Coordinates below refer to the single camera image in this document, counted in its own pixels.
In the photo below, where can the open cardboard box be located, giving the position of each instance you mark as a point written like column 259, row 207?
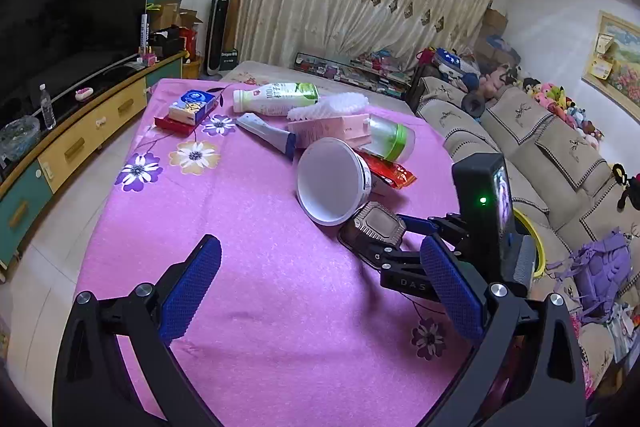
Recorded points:
column 170, row 14

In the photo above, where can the framed landscape painting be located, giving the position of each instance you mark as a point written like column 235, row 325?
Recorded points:
column 622, row 62

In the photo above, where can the black television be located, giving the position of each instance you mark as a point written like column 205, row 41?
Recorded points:
column 75, row 22

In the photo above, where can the floral floor mat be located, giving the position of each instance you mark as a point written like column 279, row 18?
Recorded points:
column 260, row 69

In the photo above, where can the stacked cardboard boxes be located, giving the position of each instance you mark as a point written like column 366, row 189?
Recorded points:
column 495, row 24

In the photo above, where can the beige sofa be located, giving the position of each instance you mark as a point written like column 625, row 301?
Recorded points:
column 545, row 157

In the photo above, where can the purple backpack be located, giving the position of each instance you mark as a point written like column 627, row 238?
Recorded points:
column 600, row 267

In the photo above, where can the white and blue tube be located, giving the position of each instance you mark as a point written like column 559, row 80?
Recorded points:
column 270, row 133

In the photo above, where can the blue star bag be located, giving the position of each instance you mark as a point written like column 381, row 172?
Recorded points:
column 452, row 62

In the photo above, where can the green and yellow cabinet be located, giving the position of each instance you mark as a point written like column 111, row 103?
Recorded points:
column 80, row 142

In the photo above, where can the pile of books and toys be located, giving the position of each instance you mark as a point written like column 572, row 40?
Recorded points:
column 365, row 69

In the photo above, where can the red snack wrapper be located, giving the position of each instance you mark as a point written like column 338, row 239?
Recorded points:
column 395, row 174

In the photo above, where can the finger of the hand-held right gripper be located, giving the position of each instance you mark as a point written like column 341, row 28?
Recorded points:
column 390, row 255
column 432, row 227

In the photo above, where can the white and green bottle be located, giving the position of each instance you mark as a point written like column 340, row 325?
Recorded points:
column 272, row 99

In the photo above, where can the flat red box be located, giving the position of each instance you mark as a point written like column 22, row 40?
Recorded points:
column 167, row 123

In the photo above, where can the clear water bottle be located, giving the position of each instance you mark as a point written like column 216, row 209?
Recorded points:
column 47, row 107

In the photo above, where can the black mouse plush toy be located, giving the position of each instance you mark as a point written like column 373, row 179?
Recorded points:
column 627, row 187

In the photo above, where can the glass bowl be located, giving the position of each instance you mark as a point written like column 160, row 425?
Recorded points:
column 20, row 134

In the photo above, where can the clear jar with green lid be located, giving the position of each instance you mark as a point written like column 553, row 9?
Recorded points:
column 395, row 137

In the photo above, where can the pale paper box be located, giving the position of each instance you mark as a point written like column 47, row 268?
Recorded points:
column 325, row 131

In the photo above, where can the small pink dish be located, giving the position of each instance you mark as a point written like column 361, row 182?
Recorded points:
column 84, row 93

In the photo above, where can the yellow trash bin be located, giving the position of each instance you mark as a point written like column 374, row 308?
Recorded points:
column 539, row 252

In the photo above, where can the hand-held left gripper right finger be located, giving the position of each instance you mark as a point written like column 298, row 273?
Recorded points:
column 452, row 292

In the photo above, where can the dark round cushion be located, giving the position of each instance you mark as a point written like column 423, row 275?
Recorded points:
column 474, row 103

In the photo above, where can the pink floral tablecloth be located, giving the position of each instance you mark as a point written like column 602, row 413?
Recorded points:
column 250, row 232

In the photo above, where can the black tower fan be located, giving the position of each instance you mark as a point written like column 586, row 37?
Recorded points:
column 220, row 37

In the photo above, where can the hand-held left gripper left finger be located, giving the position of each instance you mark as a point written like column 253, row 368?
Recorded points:
column 190, row 292

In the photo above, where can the blue white box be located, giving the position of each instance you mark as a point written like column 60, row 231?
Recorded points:
column 192, row 104

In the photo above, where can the pile of stuffed toys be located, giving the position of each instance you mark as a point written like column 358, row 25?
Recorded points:
column 550, row 97

